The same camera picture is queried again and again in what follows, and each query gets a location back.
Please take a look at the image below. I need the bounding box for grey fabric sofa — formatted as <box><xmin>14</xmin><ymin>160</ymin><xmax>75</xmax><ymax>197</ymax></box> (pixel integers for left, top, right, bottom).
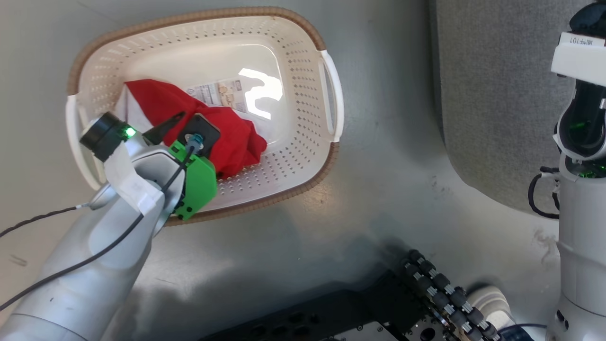
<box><xmin>428</xmin><ymin>0</ymin><xmax>592</xmax><ymax>214</ymax></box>

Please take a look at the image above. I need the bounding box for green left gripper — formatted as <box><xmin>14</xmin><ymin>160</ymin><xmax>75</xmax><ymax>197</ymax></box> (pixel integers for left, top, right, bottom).
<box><xmin>142</xmin><ymin>111</ymin><xmax>219</xmax><ymax>221</ymax></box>

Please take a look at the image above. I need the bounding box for left black cable teal plug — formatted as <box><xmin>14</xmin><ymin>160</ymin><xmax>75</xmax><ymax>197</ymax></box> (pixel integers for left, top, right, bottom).
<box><xmin>0</xmin><ymin>134</ymin><xmax>205</xmax><ymax>312</ymax></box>

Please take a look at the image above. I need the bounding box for red and white garment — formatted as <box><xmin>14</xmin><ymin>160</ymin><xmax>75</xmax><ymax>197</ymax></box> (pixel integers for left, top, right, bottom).
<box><xmin>115</xmin><ymin>79</ymin><xmax>268</xmax><ymax>180</ymax></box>

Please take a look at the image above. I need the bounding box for thin braided black cable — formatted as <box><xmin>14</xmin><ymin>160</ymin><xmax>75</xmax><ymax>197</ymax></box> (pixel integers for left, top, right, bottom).
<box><xmin>0</xmin><ymin>204</ymin><xmax>91</xmax><ymax>239</ymax></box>

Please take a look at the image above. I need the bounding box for white round base part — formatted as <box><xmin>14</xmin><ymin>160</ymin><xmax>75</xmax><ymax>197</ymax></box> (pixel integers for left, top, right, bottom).
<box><xmin>466</xmin><ymin>284</ymin><xmax>517</xmax><ymax>328</ymax></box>

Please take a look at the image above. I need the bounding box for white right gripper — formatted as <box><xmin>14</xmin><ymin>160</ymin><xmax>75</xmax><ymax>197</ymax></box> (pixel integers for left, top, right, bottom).
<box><xmin>551</xmin><ymin>32</ymin><xmax>606</xmax><ymax>89</ymax></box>

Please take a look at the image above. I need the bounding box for black roller omni wheel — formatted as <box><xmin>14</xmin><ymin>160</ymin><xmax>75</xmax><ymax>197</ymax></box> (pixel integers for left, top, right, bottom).
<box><xmin>401</xmin><ymin>249</ymin><xmax>503</xmax><ymax>341</ymax></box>

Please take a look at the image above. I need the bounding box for cream laundry basket brown rim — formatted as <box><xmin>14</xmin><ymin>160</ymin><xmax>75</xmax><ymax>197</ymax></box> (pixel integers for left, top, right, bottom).
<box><xmin>65</xmin><ymin>6</ymin><xmax>344</xmax><ymax>226</ymax></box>

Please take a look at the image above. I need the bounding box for paper label sticker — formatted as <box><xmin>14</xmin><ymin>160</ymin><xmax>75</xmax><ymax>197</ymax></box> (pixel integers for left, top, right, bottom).
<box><xmin>185</xmin><ymin>79</ymin><xmax>249</xmax><ymax>114</ymax></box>

